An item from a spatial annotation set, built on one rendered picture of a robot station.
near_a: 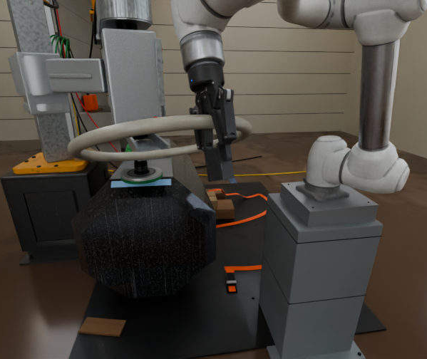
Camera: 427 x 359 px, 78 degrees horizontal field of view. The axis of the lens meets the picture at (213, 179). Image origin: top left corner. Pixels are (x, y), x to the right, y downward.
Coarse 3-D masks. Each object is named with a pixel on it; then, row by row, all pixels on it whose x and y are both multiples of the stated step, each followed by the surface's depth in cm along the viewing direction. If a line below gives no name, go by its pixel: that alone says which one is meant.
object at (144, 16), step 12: (96, 0) 113; (108, 0) 104; (120, 0) 104; (132, 0) 105; (144, 0) 108; (96, 12) 134; (108, 12) 106; (120, 12) 105; (132, 12) 106; (144, 12) 109; (96, 24) 157; (108, 24) 117; (120, 24) 114; (132, 24) 115; (144, 24) 117; (96, 36) 159
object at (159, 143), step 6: (126, 138) 129; (132, 138) 109; (150, 138) 130; (156, 138) 115; (162, 138) 108; (132, 144) 104; (138, 144) 119; (144, 144) 119; (150, 144) 119; (156, 144) 117; (162, 144) 105; (168, 144) 98; (132, 150) 108; (138, 150) 93; (144, 150) 107
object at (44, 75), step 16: (16, 64) 177; (32, 64) 178; (48, 64) 181; (64, 64) 179; (80, 64) 176; (96, 64) 174; (16, 80) 183; (32, 80) 181; (48, 80) 185; (64, 80) 183; (80, 80) 180; (96, 80) 178
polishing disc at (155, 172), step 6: (132, 168) 148; (150, 168) 148; (156, 168) 148; (126, 174) 139; (132, 174) 139; (150, 174) 139; (156, 174) 139; (132, 180) 133; (138, 180) 133; (144, 180) 134
